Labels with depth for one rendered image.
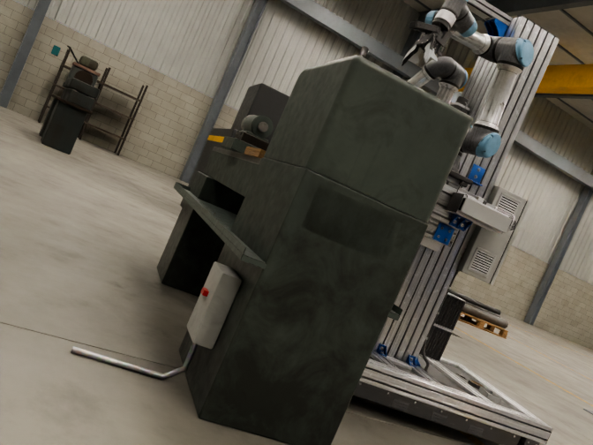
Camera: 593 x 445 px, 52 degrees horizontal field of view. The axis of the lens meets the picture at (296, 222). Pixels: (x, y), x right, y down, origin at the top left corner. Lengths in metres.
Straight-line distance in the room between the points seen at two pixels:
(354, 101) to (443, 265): 1.43
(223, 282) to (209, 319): 0.13
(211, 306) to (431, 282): 1.41
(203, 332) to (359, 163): 0.76
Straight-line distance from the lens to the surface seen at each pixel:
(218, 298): 2.06
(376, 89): 1.98
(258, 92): 7.86
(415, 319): 3.16
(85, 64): 11.22
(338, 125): 1.93
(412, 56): 2.51
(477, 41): 2.88
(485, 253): 3.21
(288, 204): 1.92
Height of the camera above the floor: 0.76
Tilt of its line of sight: 2 degrees down
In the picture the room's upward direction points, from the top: 24 degrees clockwise
